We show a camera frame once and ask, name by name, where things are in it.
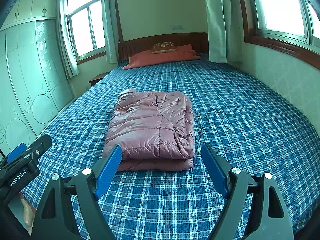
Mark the wall power socket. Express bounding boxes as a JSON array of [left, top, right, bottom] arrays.
[[172, 25, 183, 30]]

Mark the window curtain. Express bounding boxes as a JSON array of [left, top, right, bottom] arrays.
[[205, 0, 242, 63], [56, 0, 79, 80], [101, 0, 119, 64]]

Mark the brown embroidered pillow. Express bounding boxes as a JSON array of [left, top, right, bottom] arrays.
[[150, 42, 176, 54]]

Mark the orange folded blanket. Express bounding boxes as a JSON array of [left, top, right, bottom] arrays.
[[122, 44, 201, 70]]

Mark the wooden bedside table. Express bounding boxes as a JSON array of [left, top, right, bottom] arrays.
[[89, 72, 110, 87]]

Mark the dark wooden headboard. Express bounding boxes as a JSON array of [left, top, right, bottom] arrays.
[[118, 33, 209, 61]]

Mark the left window outer curtain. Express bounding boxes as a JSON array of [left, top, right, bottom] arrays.
[[56, 0, 79, 80]]

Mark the pink puffer jacket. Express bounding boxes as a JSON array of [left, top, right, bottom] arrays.
[[103, 89, 196, 172]]

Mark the window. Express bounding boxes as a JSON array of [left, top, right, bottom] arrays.
[[66, 0, 105, 60], [240, 0, 319, 68]]

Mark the left window inner curtain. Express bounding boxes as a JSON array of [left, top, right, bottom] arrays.
[[101, 0, 119, 64]]

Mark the left window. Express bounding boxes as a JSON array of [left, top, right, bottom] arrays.
[[66, 0, 105, 60]]

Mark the white sliding wardrobe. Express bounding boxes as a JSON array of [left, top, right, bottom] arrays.
[[1, 0, 74, 155]]

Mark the right window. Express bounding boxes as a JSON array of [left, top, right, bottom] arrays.
[[240, 0, 319, 68]]

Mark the right window curtain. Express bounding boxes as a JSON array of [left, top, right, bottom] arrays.
[[205, 0, 242, 63]]

